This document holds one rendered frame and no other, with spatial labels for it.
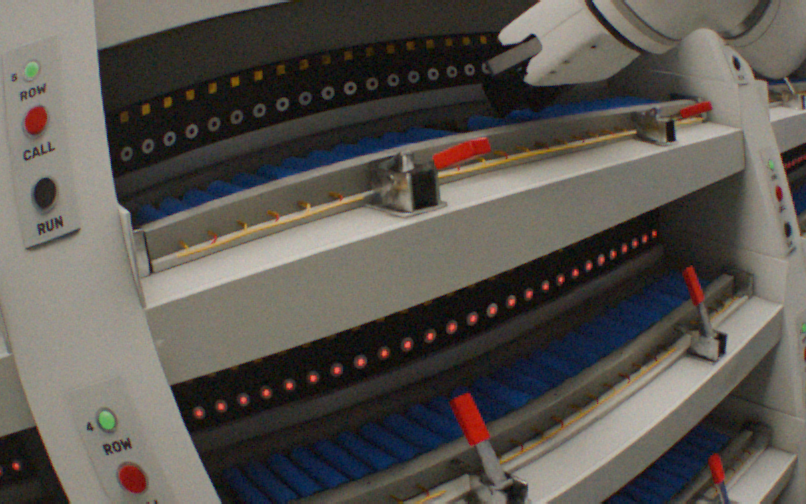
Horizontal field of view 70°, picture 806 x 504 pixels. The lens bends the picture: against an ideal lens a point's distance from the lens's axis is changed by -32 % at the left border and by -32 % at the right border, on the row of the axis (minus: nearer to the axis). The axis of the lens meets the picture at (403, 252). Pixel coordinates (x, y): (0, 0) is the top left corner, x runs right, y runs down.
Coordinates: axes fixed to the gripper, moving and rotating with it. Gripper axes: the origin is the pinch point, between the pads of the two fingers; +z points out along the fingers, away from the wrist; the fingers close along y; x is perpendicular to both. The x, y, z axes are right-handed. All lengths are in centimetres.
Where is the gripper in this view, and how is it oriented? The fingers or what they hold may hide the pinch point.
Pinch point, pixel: (522, 89)
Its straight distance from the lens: 60.9
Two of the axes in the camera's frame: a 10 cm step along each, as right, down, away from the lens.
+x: 3.8, 9.2, -1.4
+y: -8.3, 2.7, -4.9
